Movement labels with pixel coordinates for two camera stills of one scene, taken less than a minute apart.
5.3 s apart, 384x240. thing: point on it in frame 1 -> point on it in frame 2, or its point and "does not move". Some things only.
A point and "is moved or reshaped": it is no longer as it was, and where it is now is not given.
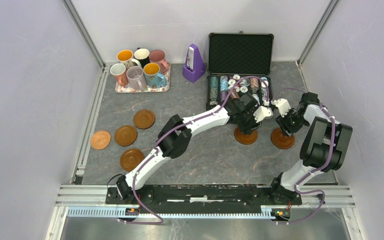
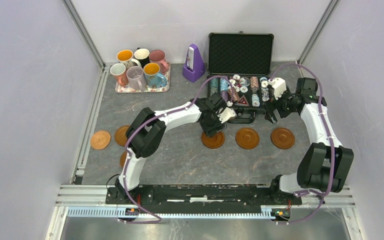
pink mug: [158, 56] does not move
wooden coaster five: [280, 141] does not move
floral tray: [119, 89] does not move
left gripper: [247, 129] -> [210, 130]
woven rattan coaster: [100, 140] does not move
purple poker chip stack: [223, 94] does not move
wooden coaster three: [125, 135] does not move
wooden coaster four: [144, 119] is moved or reshaped
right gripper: [285, 127] -> [270, 105]
